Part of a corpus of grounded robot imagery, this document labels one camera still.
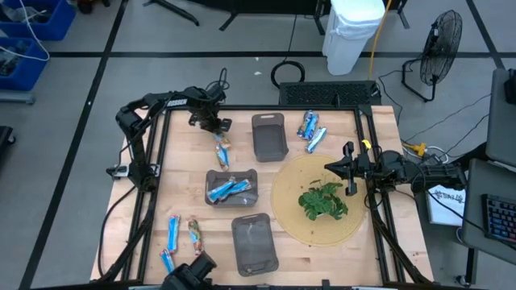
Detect green plant in white pot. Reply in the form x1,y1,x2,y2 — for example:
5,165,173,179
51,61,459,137
298,179,350,222

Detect grey translucent plastic bin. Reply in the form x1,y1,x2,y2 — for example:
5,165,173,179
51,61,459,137
230,212,281,278
204,168,260,209
251,112,290,163

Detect black aluminium table frame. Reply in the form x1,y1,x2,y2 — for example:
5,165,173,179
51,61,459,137
90,103,435,285

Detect blue granola bar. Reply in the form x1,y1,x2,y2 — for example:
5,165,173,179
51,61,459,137
305,126,328,155
306,110,320,140
166,213,181,255
159,248,177,276
219,178,253,201
206,176,237,204
297,112,311,139

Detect white cable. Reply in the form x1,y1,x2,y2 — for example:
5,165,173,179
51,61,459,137
0,0,51,63

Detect black perforated box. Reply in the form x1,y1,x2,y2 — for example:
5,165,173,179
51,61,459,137
278,80,382,108

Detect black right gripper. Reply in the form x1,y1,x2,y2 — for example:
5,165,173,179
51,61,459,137
324,141,377,197

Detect yellow plug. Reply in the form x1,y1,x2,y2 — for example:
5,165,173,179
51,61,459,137
402,141,428,158

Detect black base cable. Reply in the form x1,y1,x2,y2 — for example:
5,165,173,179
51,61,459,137
97,184,139,280

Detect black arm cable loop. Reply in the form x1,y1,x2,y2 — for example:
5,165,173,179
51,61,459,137
204,67,231,94

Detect grey desk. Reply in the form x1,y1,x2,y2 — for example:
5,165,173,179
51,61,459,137
485,68,516,171
460,158,516,266

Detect white trash bin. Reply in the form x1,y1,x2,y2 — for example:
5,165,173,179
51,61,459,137
321,0,386,77

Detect black floor cable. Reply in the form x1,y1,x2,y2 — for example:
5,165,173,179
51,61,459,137
402,93,492,159

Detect round wooden board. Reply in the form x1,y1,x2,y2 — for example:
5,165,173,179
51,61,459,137
270,154,368,247

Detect blue storage crate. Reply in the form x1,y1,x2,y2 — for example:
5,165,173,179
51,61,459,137
0,0,77,42
0,36,51,92

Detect coiled black cable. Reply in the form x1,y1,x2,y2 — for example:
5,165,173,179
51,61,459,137
269,60,306,90

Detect black keyboard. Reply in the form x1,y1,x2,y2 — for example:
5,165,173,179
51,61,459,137
480,193,516,245

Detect black desk device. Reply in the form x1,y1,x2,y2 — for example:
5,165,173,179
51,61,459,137
503,68,516,106

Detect black floor fan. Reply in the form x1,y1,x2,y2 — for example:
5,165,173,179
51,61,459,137
400,9,464,103

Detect black stand legs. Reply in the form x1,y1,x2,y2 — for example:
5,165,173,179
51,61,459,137
142,0,201,27

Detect yellow cable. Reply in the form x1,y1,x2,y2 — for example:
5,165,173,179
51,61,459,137
367,0,394,80

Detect white printed box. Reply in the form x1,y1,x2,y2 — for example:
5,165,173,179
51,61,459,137
426,184,467,228

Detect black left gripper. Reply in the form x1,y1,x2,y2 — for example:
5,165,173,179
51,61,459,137
188,104,234,135

